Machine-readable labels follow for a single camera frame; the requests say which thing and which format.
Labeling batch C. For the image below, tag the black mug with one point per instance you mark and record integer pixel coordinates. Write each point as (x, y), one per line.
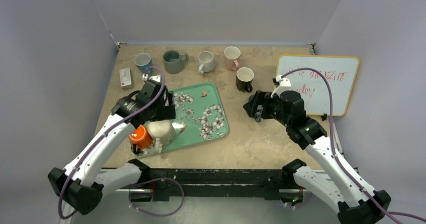
(244, 78)

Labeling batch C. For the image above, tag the orange mug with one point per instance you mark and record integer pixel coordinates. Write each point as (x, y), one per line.
(140, 140)

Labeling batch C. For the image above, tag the grey flat-bottom mug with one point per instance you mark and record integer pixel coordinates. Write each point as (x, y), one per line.
(174, 61)

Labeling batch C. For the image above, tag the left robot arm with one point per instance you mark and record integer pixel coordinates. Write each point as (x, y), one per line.
(79, 183)

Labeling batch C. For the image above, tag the pink faceted mug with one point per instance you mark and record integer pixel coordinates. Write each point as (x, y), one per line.
(231, 58)

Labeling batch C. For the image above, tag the cream mug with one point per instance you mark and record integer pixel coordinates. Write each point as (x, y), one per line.
(163, 134)

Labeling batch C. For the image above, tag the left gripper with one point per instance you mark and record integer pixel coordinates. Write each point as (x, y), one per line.
(167, 112)

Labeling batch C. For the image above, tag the blue textured mug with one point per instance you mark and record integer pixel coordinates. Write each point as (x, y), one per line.
(143, 62)

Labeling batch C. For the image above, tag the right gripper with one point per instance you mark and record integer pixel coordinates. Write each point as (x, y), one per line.
(254, 105)

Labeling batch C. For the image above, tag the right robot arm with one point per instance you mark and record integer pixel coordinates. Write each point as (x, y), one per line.
(344, 190)

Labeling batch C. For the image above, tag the white speckled round mug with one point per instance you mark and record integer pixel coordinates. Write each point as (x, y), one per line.
(206, 62)

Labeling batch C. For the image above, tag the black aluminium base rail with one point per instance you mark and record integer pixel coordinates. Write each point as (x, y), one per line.
(268, 184)

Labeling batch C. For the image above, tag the small white red box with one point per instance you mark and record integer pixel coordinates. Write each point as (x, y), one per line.
(126, 82)

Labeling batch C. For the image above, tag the green floral tray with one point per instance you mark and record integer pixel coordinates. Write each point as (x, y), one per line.
(199, 116)

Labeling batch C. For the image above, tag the grey-blue speckled round mug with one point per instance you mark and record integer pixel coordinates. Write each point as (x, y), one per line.
(258, 114)

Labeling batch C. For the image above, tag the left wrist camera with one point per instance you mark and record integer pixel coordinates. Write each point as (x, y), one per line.
(157, 78)

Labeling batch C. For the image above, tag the yellow framed whiteboard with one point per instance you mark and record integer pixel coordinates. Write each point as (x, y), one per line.
(339, 71)

